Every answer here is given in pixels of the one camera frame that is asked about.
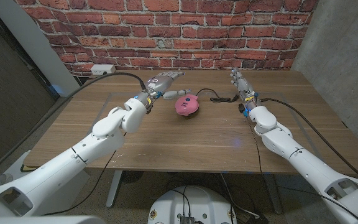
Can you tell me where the black round floor item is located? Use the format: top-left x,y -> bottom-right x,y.
121,170 -> 144,185

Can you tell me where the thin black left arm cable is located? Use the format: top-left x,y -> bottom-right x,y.
42,132 -> 127,217

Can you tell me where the white robot torso edge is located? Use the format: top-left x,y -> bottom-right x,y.
0,215 -> 107,224

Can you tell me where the grey perforated wall panel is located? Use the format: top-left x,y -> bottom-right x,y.
290,0 -> 358,153

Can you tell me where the black press power cord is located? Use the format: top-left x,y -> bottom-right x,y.
196,88 -> 239,104

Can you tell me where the floor cable with black plug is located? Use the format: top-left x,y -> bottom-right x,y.
219,173 -> 270,224

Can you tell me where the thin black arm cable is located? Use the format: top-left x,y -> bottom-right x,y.
246,118 -> 358,220
42,132 -> 127,217

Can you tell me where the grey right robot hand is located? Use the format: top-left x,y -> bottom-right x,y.
230,67 -> 257,102

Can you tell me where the perforated panel with black frame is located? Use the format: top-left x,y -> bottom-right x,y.
0,2 -> 58,181

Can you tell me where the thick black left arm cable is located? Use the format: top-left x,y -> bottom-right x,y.
0,72 -> 147,186

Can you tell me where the grey metal table leg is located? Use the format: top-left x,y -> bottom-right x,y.
264,174 -> 283,215
105,170 -> 124,208

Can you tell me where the red brick print backdrop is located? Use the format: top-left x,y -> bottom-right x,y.
14,0 -> 319,77

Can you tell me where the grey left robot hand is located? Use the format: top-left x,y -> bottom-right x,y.
144,70 -> 192,101

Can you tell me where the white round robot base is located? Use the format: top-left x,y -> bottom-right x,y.
147,185 -> 238,224

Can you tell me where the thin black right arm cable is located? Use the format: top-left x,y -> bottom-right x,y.
246,118 -> 358,220

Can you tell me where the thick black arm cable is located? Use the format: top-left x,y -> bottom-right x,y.
259,98 -> 358,181
0,72 -> 147,186

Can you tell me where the pink mini sandwich press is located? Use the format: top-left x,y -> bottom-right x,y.
175,93 -> 200,118

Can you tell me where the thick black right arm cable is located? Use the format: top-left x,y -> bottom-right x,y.
259,98 -> 358,181

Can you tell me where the white wall power outlet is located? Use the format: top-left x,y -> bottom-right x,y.
90,63 -> 117,76

